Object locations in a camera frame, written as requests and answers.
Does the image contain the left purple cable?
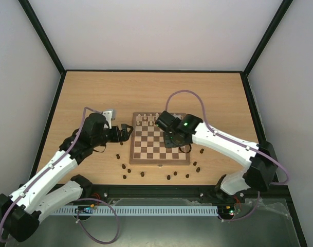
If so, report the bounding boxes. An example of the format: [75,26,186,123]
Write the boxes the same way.
[0,107,121,243]

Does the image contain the wooden chess board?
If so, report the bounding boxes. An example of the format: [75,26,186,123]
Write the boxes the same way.
[130,112,190,166]

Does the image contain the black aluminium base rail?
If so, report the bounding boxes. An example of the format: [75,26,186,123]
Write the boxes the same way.
[17,184,290,204]

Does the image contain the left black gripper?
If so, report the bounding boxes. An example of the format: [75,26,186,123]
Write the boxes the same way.
[93,124,134,147]

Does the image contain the purple cable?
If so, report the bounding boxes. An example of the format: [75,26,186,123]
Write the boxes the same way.
[0,107,121,243]
[165,90,290,222]

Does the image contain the white slotted cable duct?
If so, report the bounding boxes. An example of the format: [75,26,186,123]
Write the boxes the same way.
[52,206,218,217]

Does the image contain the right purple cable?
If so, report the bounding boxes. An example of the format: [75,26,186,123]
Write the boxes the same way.
[165,90,290,222]

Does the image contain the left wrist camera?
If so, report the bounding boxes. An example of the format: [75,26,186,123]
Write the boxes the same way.
[102,109,117,129]

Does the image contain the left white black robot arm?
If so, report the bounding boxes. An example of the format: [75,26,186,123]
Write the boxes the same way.
[0,110,133,242]

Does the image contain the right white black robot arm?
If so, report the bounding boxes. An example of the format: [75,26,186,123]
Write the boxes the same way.
[155,111,277,202]

